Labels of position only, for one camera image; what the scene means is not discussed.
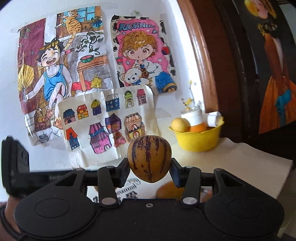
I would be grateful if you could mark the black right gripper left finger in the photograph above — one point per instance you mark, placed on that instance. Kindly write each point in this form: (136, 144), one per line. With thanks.
(110, 178)

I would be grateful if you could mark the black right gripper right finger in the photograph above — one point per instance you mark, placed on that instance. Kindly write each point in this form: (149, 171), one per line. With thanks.
(189, 178)

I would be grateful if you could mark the striped pepino melon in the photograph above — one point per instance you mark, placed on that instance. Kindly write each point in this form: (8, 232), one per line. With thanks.
(149, 157)

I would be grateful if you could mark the yellow plastic bowl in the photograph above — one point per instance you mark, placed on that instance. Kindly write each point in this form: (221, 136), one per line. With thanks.
(199, 142)

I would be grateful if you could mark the houses drawing paper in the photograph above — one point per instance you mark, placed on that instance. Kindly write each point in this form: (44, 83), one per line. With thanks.
(99, 126)

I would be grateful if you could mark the orange in bowl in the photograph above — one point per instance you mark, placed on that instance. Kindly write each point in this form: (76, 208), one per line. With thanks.
(198, 128)

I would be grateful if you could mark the pale yellow round fruit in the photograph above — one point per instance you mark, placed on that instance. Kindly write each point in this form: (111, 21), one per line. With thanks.
(180, 125)

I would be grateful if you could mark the white paper roll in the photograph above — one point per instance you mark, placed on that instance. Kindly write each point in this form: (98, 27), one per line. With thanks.
(214, 119)

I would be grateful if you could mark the white jar with flowers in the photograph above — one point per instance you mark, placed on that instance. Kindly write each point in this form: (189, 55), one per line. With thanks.
(192, 112)

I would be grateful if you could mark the woman painting in orange dress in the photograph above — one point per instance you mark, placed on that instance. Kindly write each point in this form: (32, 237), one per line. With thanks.
(278, 108)

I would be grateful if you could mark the boy with fan drawing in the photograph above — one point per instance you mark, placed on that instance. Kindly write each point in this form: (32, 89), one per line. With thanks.
(60, 57)

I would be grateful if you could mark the girl with bear drawing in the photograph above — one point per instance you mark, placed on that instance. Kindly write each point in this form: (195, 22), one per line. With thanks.
(141, 53)

